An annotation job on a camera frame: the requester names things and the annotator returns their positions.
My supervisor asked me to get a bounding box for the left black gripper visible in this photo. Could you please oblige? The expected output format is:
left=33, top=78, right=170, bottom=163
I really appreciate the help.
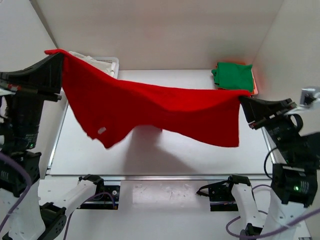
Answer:
left=3, top=36, right=72, bottom=133

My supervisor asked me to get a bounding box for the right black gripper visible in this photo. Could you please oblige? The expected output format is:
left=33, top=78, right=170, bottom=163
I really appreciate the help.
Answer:
left=237, top=93, right=298, bottom=159

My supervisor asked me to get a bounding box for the red t-shirt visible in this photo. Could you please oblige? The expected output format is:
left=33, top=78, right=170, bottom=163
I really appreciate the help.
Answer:
left=45, top=49, right=250, bottom=149

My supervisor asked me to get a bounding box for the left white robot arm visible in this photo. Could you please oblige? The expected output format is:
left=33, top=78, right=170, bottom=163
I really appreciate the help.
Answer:
left=0, top=53, right=105, bottom=240

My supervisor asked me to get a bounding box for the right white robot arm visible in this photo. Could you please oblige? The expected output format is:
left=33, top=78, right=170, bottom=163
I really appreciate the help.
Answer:
left=224, top=96, right=320, bottom=240

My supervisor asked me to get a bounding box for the folded orange t-shirt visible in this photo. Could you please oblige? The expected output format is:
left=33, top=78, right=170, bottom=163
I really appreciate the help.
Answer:
left=216, top=59, right=259, bottom=96

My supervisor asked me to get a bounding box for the folded green t-shirt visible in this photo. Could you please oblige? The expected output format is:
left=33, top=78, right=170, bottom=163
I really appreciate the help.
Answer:
left=211, top=62, right=254, bottom=92

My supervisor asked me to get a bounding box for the crumpled white t-shirt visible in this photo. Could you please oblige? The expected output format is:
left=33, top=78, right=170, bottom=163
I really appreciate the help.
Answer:
left=69, top=51, right=116, bottom=77

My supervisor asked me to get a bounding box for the white plastic basket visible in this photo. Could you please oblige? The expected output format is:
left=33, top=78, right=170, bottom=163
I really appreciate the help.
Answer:
left=94, top=57, right=120, bottom=79

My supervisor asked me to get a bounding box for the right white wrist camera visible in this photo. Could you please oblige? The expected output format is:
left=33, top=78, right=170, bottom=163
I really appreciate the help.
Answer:
left=285, top=86, right=320, bottom=115

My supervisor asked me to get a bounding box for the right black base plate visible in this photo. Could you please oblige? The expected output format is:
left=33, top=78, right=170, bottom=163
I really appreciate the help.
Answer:
left=196, top=180, right=238, bottom=212

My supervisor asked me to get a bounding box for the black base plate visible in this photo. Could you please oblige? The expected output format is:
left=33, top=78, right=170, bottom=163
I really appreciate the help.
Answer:
left=196, top=180, right=238, bottom=212
left=79, top=181, right=121, bottom=210

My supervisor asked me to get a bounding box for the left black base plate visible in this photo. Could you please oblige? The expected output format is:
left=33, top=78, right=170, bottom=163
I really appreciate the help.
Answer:
left=79, top=181, right=121, bottom=210

